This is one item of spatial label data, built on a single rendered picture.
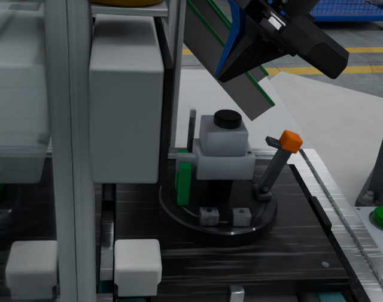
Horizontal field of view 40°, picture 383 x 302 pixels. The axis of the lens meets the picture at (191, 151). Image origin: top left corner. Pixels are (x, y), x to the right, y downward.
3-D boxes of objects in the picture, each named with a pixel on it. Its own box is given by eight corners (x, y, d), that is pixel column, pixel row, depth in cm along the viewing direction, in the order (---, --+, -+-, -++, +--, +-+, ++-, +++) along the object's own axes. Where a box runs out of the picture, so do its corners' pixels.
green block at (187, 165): (187, 199, 60) (190, 162, 57) (188, 205, 59) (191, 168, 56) (176, 199, 60) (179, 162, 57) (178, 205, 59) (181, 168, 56)
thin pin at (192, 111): (190, 168, 66) (196, 107, 62) (191, 172, 65) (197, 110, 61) (184, 168, 66) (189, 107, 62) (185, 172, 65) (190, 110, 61)
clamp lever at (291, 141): (267, 186, 63) (299, 133, 59) (271, 195, 61) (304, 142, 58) (241, 177, 62) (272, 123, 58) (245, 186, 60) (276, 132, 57)
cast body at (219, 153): (244, 160, 62) (252, 106, 58) (252, 180, 58) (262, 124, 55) (173, 160, 61) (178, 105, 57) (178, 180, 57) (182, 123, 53)
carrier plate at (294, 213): (283, 170, 75) (285, 157, 74) (346, 292, 55) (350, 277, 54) (115, 169, 72) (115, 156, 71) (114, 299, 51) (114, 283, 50)
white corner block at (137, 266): (157, 266, 56) (159, 236, 54) (160, 298, 52) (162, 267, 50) (113, 267, 55) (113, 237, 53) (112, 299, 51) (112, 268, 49)
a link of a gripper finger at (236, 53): (280, 37, 53) (243, 10, 49) (299, 55, 51) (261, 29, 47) (237, 89, 55) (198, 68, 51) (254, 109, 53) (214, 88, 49)
